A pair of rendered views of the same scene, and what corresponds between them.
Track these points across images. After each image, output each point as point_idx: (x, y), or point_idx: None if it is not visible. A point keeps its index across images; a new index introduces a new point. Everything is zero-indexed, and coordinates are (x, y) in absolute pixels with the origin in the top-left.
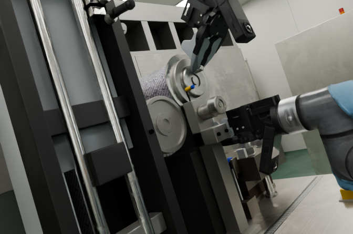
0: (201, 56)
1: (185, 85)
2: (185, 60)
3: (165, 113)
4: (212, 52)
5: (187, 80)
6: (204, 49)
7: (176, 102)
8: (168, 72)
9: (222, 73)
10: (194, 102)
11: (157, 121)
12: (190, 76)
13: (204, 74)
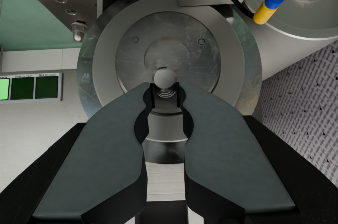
0: (205, 109)
1: (218, 48)
2: (173, 136)
3: None
4: (116, 126)
5: (210, 60)
6: (212, 138)
7: (244, 21)
8: (246, 103)
9: None
10: None
11: None
12: (188, 73)
13: (98, 83)
